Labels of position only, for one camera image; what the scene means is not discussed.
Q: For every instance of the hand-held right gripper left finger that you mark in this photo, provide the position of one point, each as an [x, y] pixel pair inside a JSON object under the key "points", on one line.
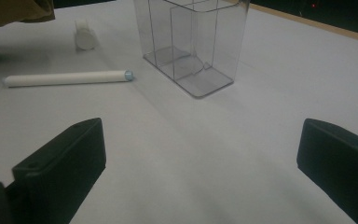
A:
{"points": [[65, 165]]}

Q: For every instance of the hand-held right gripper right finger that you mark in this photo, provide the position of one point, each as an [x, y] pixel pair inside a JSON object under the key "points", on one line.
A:
{"points": [[341, 165]]}

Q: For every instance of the white marker pen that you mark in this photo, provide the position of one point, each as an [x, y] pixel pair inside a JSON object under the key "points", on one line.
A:
{"points": [[65, 78]]}

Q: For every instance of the clear acrylic organizer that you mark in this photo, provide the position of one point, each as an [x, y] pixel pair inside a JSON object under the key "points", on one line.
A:
{"points": [[195, 46]]}

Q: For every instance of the white table sheet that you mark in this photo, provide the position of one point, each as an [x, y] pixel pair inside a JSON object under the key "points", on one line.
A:
{"points": [[199, 149]]}

